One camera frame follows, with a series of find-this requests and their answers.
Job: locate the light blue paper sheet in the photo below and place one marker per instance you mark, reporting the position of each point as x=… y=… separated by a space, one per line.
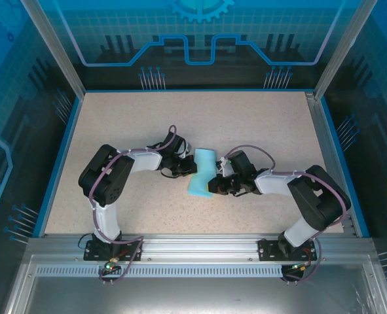
x=203 y=170

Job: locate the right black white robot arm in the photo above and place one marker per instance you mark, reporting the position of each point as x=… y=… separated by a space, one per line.
x=317 y=196

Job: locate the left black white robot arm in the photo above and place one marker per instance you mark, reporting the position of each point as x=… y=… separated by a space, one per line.
x=108 y=183

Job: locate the blue table edge strip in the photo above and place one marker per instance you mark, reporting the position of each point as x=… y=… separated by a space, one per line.
x=333 y=131
x=62 y=163

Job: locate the steel front tray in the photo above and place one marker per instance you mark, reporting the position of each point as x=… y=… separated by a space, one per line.
x=196 y=294

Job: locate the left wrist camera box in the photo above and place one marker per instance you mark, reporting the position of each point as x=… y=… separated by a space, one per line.
x=186 y=148

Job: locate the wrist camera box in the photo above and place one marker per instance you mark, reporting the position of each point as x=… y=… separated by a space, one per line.
x=186 y=148
x=224 y=168

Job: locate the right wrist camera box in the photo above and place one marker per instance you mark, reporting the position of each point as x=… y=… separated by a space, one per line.
x=224 y=168

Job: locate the aluminium mounting rail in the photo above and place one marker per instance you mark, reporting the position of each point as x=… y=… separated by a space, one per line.
x=196 y=245

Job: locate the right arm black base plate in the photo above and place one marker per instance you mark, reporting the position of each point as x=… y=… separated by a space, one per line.
x=268 y=250

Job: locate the aluminium side rail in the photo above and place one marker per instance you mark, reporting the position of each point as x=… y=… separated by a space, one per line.
x=323 y=131

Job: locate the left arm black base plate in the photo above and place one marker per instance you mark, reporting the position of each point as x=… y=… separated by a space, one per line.
x=93 y=252

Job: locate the aluminium frame post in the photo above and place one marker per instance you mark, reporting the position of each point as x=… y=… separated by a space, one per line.
x=56 y=49
x=343 y=49

